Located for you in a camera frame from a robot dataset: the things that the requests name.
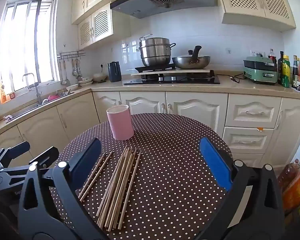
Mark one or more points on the dark electric kettle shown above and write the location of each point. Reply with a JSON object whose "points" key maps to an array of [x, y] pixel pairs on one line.
{"points": [[114, 72]]}

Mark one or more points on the small orange clip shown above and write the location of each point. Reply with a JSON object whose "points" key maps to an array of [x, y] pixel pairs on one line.
{"points": [[260, 129]]}

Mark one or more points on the steel wall utensil rail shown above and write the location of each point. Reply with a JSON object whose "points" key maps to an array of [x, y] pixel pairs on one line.
{"points": [[71, 54]]}

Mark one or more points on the orange cardboard box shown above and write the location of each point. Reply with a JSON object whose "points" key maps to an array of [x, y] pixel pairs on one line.
{"points": [[298, 190]]}

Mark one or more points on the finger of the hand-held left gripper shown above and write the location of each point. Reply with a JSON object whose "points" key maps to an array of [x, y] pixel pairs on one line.
{"points": [[17, 148], [50, 155]]}

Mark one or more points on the hanging steel skimmer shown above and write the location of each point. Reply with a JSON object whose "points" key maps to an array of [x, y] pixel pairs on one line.
{"points": [[76, 70]]}

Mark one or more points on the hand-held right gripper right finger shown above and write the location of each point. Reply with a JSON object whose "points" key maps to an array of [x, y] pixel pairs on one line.
{"points": [[215, 160]]}

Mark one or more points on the pale board under pots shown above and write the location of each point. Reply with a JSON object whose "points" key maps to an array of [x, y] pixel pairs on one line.
{"points": [[170, 72]]}

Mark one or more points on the steel sink faucet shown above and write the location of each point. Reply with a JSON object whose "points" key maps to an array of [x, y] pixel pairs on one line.
{"points": [[36, 87]]}

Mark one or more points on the green yellow bottle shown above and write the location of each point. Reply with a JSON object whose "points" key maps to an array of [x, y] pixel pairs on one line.
{"points": [[285, 72]]}

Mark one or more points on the hanging steel ladle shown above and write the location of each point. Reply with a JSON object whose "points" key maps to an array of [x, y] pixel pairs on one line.
{"points": [[63, 75]]}

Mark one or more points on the orange soap bottle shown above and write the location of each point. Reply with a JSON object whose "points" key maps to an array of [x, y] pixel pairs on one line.
{"points": [[3, 95]]}

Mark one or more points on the brown polka dot tablecloth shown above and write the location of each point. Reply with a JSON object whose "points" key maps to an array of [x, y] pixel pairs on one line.
{"points": [[170, 180]]}

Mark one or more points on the white shallow dish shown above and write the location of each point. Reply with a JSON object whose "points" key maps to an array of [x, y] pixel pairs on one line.
{"points": [[73, 87]]}

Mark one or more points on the stainless steel steamer pot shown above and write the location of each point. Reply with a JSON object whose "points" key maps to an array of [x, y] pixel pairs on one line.
{"points": [[155, 52]]}

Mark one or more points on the black gas stove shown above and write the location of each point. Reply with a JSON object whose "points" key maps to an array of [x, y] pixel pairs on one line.
{"points": [[175, 80]]}

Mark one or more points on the wall socket with black plug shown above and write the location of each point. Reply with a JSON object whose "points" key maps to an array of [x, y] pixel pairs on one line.
{"points": [[102, 67]]}

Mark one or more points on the wide lattice door wall cabinet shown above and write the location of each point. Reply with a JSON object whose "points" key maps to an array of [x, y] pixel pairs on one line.
{"points": [[255, 2]]}

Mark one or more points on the sliding kitchen window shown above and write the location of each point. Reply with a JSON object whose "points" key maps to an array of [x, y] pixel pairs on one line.
{"points": [[25, 42]]}

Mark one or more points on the pink basin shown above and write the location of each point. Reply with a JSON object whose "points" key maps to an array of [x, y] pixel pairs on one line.
{"points": [[51, 97]]}

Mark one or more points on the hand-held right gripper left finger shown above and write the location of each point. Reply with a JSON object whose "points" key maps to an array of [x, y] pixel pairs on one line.
{"points": [[87, 160]]}

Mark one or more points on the stack of white plates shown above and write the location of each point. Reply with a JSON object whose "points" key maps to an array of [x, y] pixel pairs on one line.
{"points": [[85, 81]]}

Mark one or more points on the dark oil bottle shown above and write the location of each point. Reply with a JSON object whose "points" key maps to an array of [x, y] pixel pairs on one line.
{"points": [[280, 67]]}

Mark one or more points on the cream bowl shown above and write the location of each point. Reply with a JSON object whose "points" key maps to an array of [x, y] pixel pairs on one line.
{"points": [[100, 77]]}

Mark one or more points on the narrow lattice door wall cabinet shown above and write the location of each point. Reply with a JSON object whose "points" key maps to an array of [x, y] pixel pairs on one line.
{"points": [[97, 26]]}

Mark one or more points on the cream base cabinets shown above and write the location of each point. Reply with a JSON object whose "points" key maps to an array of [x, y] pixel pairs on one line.
{"points": [[195, 110]]}

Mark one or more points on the dark sauce bottle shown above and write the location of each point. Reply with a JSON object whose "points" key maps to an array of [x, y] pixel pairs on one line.
{"points": [[295, 72]]}

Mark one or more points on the bundle of wooden chopsticks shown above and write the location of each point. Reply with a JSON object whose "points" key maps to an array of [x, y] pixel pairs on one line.
{"points": [[117, 180]]}

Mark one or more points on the steel kitchen sink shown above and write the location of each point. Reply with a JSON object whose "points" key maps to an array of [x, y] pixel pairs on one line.
{"points": [[40, 102]]}

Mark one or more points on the pink cylindrical cup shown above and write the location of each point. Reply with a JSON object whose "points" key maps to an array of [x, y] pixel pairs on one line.
{"points": [[120, 125]]}

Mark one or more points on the green electric cooker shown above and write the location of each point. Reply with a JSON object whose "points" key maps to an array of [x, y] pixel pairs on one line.
{"points": [[260, 71]]}

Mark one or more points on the amber cooking oil bottle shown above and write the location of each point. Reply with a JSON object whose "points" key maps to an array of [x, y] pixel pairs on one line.
{"points": [[288, 175]]}

